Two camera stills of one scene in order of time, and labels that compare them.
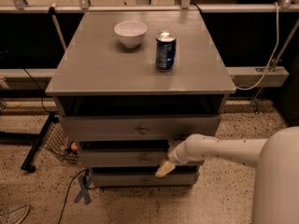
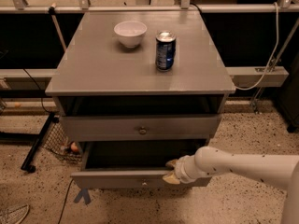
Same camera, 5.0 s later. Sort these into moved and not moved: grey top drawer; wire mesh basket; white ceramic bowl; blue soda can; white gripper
Moved: white gripper
Not moved: grey top drawer; blue soda can; wire mesh basket; white ceramic bowl
